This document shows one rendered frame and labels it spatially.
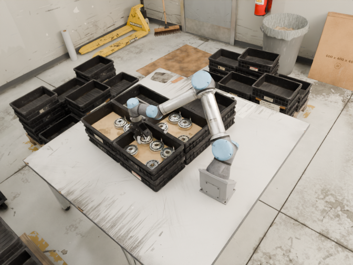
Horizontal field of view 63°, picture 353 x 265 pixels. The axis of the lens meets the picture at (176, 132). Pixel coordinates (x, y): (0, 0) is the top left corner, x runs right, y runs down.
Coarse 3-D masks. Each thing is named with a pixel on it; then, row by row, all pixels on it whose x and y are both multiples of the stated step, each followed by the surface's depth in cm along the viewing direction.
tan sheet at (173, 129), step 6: (162, 120) 225; (168, 120) 225; (168, 126) 220; (174, 126) 219; (192, 126) 218; (198, 126) 217; (174, 132) 214; (180, 132) 214; (186, 132) 213; (192, 132) 213
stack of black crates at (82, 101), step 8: (96, 80) 319; (80, 88) 312; (88, 88) 321; (96, 88) 327; (104, 88) 316; (64, 96) 302; (72, 96) 309; (80, 96) 317; (88, 96) 317; (96, 96) 297; (104, 96) 306; (112, 96) 315; (72, 104) 300; (80, 104) 307; (88, 104) 294; (96, 104) 302; (72, 112) 313; (80, 112) 297; (88, 112) 297
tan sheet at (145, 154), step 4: (132, 144) 209; (140, 148) 205; (144, 148) 205; (148, 148) 204; (140, 152) 202; (144, 152) 202; (148, 152) 201; (136, 156) 200; (140, 156) 199; (144, 156) 199; (148, 156) 199; (152, 156) 199; (156, 156) 198; (160, 156) 198; (140, 160) 197; (144, 160) 196; (148, 160) 196; (160, 160) 195; (144, 164) 194
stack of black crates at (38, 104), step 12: (24, 96) 309; (36, 96) 320; (48, 96) 323; (12, 108) 303; (24, 108) 309; (36, 108) 295; (48, 108) 305; (60, 108) 318; (24, 120) 298; (36, 120) 301; (48, 120) 311; (36, 132) 306
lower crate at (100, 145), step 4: (88, 136) 229; (92, 136) 220; (92, 140) 229; (96, 140) 218; (96, 144) 226; (100, 144) 220; (100, 148) 224; (104, 148) 218; (108, 148) 209; (108, 152) 218; (112, 152) 207; (116, 152) 205; (112, 156) 214; (116, 156) 210; (116, 160) 214
